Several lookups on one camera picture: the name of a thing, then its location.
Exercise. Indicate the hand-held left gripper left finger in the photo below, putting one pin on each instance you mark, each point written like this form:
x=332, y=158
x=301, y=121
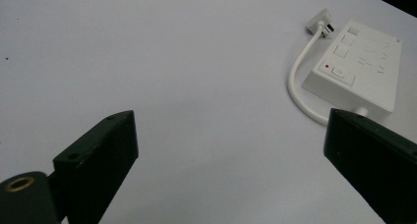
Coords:
x=98, y=158

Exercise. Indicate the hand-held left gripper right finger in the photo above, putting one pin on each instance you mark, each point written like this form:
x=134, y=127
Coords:
x=377, y=158

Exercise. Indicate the white power strip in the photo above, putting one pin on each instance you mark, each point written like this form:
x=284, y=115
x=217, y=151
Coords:
x=360, y=67

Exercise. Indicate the white power plug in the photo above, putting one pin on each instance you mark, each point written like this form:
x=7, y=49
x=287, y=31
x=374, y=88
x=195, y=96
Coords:
x=319, y=22

